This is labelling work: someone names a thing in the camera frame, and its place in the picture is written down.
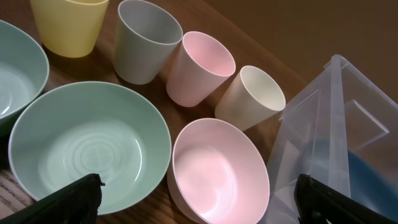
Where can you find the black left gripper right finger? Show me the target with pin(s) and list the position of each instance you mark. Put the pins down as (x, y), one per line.
(317, 203)

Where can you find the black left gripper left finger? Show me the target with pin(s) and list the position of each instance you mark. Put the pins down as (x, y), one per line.
(77, 203)

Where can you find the dark blue bowl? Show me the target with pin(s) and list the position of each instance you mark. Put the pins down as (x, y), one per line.
(367, 187)

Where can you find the mint green bowl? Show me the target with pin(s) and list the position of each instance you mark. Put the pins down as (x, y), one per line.
(24, 73)
(91, 128)

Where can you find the pink small bowl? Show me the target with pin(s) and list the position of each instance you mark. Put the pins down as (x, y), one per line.
(217, 175)

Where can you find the cream plastic cup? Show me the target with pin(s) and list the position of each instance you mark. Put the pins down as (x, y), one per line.
(252, 97)

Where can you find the yellow plastic cup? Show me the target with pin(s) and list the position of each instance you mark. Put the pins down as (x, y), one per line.
(69, 28)

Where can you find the grey plastic cup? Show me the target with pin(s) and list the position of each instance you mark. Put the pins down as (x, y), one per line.
(146, 36)

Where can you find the clear plastic storage bin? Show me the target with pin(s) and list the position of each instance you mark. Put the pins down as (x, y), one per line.
(343, 106)

